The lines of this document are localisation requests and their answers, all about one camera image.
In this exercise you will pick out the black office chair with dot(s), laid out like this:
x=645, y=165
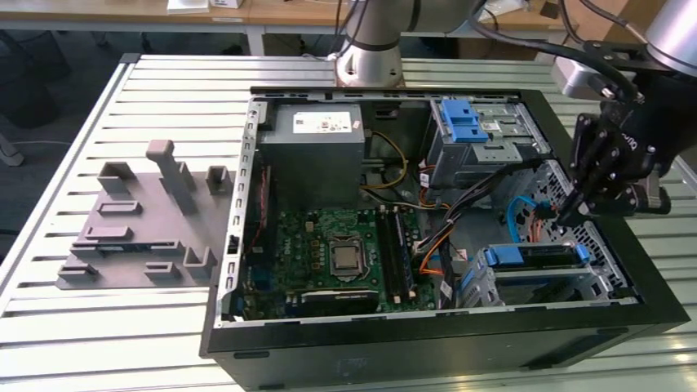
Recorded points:
x=32, y=81

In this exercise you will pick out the black camera bracket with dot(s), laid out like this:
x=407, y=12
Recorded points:
x=621, y=61

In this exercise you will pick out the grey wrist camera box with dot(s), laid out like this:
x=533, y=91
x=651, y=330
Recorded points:
x=572, y=79

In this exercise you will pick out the metal optical drive cage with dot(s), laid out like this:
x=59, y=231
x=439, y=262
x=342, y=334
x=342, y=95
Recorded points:
x=468, y=163

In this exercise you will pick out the wooden desk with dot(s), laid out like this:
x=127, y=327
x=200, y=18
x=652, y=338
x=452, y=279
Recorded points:
x=163, y=18

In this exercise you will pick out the grey power supply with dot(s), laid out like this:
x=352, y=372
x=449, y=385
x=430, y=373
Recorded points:
x=311, y=171

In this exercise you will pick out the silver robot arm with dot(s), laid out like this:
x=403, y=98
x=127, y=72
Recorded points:
x=371, y=61

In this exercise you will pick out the black graphics card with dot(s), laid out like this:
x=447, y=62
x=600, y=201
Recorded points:
x=338, y=304

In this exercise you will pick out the grey parts rack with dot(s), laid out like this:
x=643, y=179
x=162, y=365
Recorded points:
x=152, y=228

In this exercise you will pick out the black RAM slot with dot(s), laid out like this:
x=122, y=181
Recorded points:
x=388, y=253

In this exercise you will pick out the wooden cabinet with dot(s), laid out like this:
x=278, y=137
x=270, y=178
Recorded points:
x=593, y=20

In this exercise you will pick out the silver CPU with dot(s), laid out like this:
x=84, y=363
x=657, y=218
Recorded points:
x=346, y=257

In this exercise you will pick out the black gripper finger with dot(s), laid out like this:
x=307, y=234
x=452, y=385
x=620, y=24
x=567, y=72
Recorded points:
x=615, y=183
x=588, y=155

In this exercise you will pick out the black PC case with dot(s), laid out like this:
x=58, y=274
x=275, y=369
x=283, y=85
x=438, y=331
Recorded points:
x=382, y=359

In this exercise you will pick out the blue drive latch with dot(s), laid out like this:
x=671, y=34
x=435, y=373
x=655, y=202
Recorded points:
x=463, y=122

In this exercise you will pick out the hard disk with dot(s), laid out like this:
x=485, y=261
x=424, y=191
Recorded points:
x=544, y=255

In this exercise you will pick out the metal disk bay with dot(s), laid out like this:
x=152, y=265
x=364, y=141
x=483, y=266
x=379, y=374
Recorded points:
x=544, y=274

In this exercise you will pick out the grey metal stand foot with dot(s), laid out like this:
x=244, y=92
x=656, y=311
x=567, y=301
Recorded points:
x=11, y=157

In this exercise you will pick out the green motherboard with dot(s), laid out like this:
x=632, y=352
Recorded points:
x=322, y=222

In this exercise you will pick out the RAM stick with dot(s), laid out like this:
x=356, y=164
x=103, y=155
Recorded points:
x=406, y=257

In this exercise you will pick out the CPU socket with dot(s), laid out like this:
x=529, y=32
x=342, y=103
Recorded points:
x=348, y=276

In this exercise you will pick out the white box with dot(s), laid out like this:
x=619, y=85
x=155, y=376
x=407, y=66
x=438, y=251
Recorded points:
x=188, y=5

